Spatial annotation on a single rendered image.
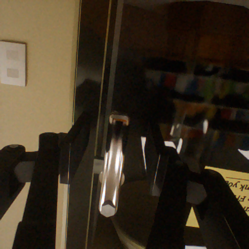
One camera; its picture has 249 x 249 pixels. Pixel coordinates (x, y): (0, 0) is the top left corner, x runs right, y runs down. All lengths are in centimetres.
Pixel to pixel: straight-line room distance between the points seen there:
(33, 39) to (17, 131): 27
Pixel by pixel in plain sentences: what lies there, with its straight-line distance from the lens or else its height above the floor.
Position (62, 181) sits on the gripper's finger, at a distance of 16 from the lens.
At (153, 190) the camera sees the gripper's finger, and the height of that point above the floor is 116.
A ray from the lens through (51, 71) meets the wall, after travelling 70.
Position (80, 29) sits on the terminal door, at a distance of 22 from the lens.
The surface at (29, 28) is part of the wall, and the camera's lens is 71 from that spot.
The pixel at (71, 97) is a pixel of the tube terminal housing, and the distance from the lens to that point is 24.
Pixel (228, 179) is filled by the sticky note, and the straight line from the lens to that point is 27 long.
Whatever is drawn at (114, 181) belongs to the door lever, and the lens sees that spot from 19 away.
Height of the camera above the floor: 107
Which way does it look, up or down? 19 degrees up
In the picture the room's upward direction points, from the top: 172 degrees counter-clockwise
